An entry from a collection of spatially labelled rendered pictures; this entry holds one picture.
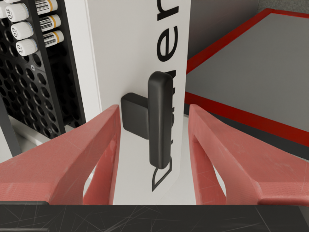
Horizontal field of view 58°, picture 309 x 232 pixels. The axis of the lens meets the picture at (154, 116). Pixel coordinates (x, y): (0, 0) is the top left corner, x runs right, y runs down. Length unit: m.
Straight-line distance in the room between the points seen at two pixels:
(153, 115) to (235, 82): 0.33
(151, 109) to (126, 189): 0.10
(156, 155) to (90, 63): 0.08
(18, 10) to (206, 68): 0.36
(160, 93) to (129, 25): 0.05
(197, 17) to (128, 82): 0.45
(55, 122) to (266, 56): 0.44
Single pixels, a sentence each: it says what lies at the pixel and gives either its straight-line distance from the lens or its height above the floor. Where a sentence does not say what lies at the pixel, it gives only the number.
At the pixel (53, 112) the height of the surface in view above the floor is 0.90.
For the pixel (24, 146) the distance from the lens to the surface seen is 0.40.
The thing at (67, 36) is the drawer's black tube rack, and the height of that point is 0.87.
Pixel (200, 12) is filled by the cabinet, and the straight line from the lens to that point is 0.63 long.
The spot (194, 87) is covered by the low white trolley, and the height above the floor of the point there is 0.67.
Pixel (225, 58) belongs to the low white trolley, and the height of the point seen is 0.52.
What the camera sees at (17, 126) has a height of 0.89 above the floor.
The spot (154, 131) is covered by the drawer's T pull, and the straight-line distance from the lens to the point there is 0.18.
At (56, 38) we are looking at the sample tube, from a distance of 0.28.
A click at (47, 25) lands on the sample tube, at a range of 0.27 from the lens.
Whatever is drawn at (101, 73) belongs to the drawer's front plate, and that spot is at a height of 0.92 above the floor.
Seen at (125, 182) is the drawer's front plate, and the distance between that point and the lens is 0.24.
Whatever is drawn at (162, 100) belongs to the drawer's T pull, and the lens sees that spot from 0.17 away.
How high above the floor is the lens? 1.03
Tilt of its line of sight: 42 degrees down
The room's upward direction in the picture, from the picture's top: 129 degrees counter-clockwise
